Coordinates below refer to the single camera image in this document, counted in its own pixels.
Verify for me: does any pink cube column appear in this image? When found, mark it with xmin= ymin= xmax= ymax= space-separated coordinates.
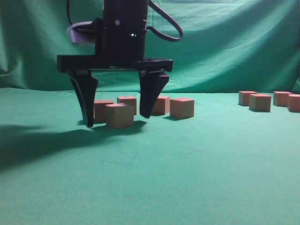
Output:
xmin=273 ymin=91 xmax=292 ymax=107
xmin=287 ymin=94 xmax=300 ymax=113
xmin=249 ymin=94 xmax=271 ymax=112
xmin=94 ymin=99 xmax=114 ymax=123
xmin=238 ymin=91 xmax=257 ymax=106
xmin=105 ymin=103 xmax=135 ymax=128

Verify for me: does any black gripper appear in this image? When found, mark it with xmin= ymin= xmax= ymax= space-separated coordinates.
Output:
xmin=57 ymin=0 xmax=173 ymax=128

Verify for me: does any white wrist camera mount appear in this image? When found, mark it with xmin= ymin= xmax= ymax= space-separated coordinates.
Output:
xmin=67 ymin=21 xmax=96 ymax=45

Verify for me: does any green cloth backdrop and cover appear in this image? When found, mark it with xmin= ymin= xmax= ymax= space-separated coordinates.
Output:
xmin=0 ymin=0 xmax=300 ymax=225

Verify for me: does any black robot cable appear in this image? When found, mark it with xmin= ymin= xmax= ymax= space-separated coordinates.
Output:
xmin=66 ymin=0 xmax=184 ymax=42

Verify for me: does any pink cube with pen marks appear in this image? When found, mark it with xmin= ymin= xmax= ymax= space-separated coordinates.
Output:
xmin=117 ymin=96 xmax=137 ymax=115

